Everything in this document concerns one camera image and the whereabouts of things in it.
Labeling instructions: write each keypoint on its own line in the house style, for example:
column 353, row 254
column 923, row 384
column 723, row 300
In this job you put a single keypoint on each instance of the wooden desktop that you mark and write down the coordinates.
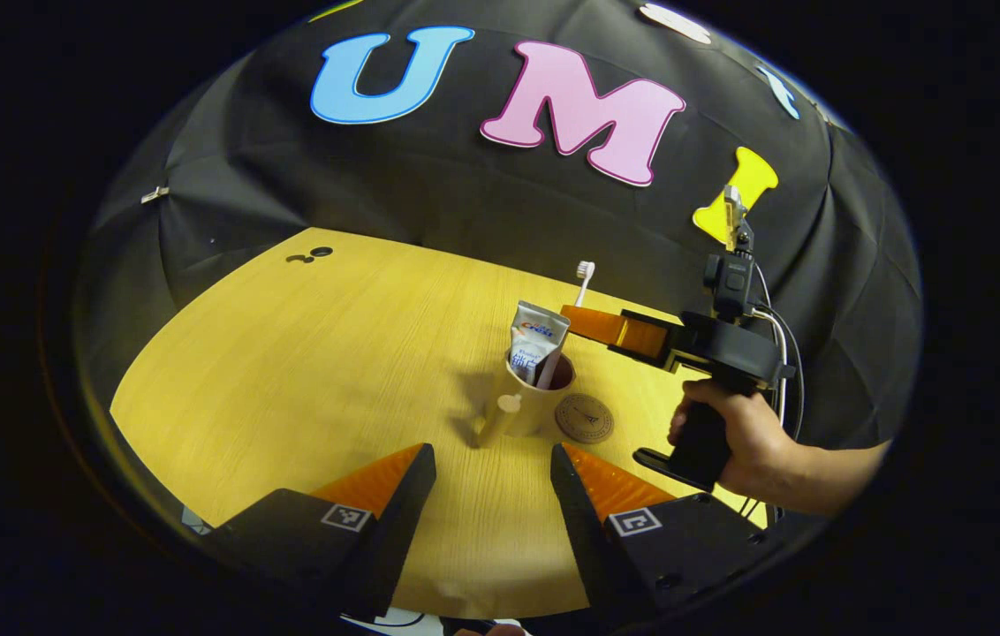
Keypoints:
column 288, row 371

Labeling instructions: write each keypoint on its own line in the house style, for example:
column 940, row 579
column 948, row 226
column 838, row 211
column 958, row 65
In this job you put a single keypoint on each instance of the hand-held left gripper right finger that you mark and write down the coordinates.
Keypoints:
column 579, row 521

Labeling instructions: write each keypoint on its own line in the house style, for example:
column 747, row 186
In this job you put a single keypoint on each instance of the white clip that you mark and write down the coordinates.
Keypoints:
column 155, row 194

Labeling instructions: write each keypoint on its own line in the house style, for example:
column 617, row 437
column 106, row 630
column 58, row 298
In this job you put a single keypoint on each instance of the beige cup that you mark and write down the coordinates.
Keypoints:
column 526, row 411

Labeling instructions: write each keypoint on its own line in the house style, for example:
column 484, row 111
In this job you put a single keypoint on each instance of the pale pink toothbrush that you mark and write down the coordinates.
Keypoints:
column 586, row 272

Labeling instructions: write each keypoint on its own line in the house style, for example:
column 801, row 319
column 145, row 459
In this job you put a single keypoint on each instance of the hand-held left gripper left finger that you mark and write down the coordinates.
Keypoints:
column 403, row 521

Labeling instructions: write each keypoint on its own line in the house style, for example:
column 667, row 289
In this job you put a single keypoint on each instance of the round cork coaster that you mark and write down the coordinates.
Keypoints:
column 588, row 420

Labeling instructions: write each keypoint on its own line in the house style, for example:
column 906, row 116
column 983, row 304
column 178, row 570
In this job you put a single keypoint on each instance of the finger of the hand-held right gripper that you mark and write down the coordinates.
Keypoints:
column 606, row 327

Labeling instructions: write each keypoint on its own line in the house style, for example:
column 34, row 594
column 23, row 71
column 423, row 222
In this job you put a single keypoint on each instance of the white toothpaste tube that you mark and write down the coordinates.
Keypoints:
column 535, row 340

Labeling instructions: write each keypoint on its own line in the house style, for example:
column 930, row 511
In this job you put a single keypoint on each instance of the black backdrop cloth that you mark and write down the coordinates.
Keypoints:
column 465, row 194

